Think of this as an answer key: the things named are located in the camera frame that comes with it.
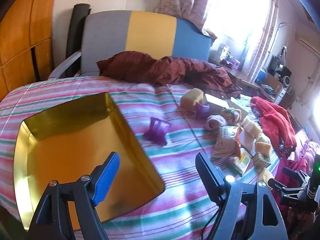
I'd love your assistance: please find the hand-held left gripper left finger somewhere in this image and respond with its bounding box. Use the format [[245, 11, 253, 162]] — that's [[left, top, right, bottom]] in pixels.
[[26, 152, 120, 240]]

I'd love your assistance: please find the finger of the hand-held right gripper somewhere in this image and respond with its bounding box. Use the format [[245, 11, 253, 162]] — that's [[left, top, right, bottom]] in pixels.
[[267, 178, 300, 194], [282, 167, 309, 183]]

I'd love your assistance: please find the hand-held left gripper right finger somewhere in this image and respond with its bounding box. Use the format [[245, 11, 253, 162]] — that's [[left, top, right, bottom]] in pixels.
[[195, 152, 288, 240]]

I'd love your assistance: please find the yellow sponge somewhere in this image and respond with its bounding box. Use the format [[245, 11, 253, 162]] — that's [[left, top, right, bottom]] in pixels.
[[255, 141, 273, 158], [241, 117, 263, 140], [257, 167, 273, 188]]

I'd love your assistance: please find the small cardboard box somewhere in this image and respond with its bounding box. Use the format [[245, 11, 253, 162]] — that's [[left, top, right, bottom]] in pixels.
[[252, 154, 272, 168]]

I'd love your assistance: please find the green yellow snack packet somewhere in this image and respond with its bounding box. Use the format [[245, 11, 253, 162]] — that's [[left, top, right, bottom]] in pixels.
[[230, 150, 252, 175]]

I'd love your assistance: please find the beige speckled snack packet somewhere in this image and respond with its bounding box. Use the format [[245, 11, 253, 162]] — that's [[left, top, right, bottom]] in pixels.
[[211, 126, 240, 158]]

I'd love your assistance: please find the gold metal tin tray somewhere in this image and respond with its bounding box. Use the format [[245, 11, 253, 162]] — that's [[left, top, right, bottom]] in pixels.
[[14, 92, 165, 230]]

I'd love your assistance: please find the orange snack packet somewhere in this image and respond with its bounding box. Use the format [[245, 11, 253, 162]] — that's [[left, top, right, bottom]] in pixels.
[[235, 126, 247, 155]]

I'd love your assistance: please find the pink sock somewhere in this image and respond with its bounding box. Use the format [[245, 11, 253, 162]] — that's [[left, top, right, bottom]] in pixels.
[[205, 115, 227, 130]]

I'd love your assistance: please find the purple packet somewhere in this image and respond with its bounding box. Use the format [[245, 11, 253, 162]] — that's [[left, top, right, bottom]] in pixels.
[[142, 117, 173, 145], [195, 102, 211, 120]]

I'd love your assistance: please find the cream printed carton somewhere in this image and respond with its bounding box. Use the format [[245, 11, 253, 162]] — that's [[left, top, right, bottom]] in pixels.
[[205, 94, 229, 113]]

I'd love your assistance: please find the white barcode box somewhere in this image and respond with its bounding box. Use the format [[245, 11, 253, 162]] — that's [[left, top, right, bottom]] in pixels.
[[230, 97, 249, 115]]

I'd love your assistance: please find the magenta cloth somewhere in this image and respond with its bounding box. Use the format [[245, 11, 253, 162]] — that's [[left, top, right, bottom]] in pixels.
[[272, 130, 320, 230]]

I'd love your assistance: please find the striped blanket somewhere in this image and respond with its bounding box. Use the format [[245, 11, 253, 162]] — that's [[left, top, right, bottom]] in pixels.
[[0, 76, 283, 240]]

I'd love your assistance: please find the yellow sponge block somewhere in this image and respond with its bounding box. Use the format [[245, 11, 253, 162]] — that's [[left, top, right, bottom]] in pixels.
[[180, 88, 208, 110]]

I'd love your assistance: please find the black radio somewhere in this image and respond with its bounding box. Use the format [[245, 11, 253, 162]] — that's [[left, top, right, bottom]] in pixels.
[[274, 64, 292, 85]]

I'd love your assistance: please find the wooden desk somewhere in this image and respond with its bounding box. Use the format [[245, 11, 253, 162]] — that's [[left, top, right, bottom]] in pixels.
[[210, 57, 295, 105]]

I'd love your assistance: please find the small purple box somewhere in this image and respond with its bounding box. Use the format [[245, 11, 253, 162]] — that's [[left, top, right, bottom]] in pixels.
[[229, 58, 242, 70]]

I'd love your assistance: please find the dark red cloth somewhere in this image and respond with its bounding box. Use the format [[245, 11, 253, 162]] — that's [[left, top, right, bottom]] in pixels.
[[97, 51, 240, 98]]

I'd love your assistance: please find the white appliance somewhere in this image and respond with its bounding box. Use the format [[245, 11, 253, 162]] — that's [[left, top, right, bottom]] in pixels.
[[217, 43, 230, 60]]

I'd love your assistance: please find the patterned curtain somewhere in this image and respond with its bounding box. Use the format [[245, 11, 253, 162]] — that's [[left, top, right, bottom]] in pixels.
[[240, 0, 280, 80], [155, 0, 220, 34]]

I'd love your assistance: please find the grey yellow blue chair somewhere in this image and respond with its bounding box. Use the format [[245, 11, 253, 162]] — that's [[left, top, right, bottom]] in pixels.
[[49, 10, 214, 79]]

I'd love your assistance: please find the wooden wardrobe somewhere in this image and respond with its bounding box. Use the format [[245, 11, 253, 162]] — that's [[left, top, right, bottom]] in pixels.
[[0, 0, 60, 100]]

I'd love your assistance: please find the black cable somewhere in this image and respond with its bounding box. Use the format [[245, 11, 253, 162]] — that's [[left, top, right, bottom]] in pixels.
[[202, 205, 218, 240]]

